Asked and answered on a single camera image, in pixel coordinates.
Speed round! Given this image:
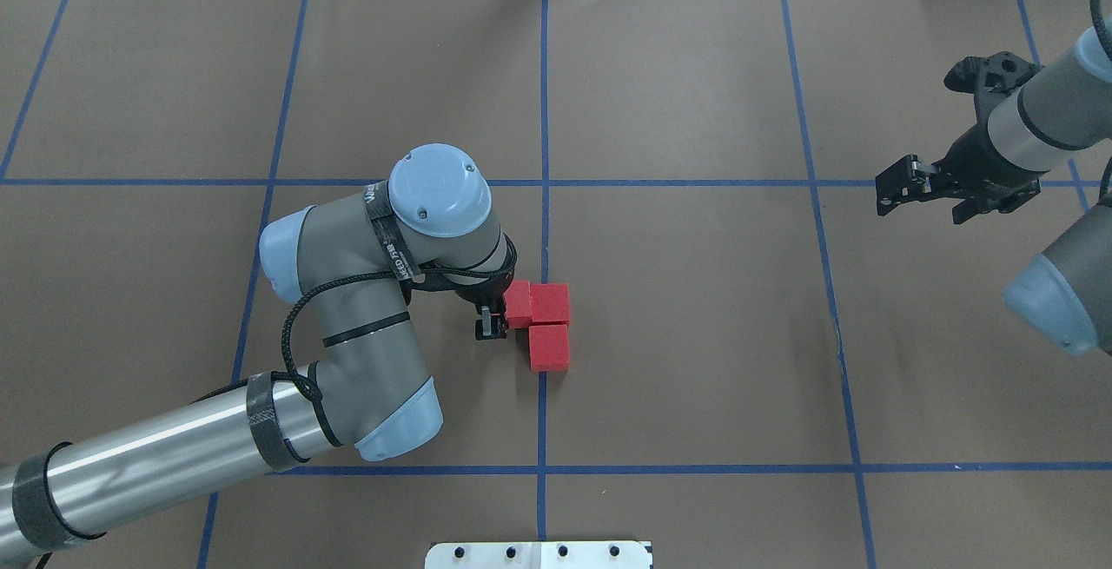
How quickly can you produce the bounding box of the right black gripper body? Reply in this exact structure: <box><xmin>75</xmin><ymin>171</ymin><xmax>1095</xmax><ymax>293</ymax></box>
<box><xmin>943</xmin><ymin>126</ymin><xmax>1042</xmax><ymax>209</ymax></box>

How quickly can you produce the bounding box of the red block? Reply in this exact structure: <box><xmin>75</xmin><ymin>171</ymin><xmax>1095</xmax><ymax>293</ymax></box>
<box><xmin>532</xmin><ymin>283</ymin><xmax>572</xmax><ymax>325</ymax></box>
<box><xmin>503</xmin><ymin>280</ymin><xmax>533</xmax><ymax>330</ymax></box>
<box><xmin>527</xmin><ymin>325</ymin><xmax>570</xmax><ymax>375</ymax></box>

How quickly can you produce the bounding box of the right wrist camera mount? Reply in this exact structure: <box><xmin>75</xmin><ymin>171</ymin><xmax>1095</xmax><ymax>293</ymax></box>
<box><xmin>943</xmin><ymin>51</ymin><xmax>1043</xmax><ymax>124</ymax></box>

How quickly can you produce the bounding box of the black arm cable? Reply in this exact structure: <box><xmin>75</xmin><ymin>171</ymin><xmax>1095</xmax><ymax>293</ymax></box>
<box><xmin>195</xmin><ymin>261</ymin><xmax>518</xmax><ymax>405</ymax></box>

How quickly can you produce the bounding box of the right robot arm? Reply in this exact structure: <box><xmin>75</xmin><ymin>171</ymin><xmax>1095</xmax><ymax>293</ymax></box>
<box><xmin>873</xmin><ymin>12</ymin><xmax>1109</xmax><ymax>356</ymax></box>

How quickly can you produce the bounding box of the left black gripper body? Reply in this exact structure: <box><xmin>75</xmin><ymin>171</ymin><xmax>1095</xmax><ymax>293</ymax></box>
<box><xmin>447</xmin><ymin>243</ymin><xmax>518</xmax><ymax>302</ymax></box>

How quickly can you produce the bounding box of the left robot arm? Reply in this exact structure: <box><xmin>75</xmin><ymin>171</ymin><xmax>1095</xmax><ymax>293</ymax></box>
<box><xmin>3</xmin><ymin>144</ymin><xmax>517</xmax><ymax>568</ymax></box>

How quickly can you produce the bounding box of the white pillar with base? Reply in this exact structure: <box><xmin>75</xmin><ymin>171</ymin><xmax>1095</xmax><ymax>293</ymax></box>
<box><xmin>424</xmin><ymin>540</ymin><xmax>655</xmax><ymax>568</ymax></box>

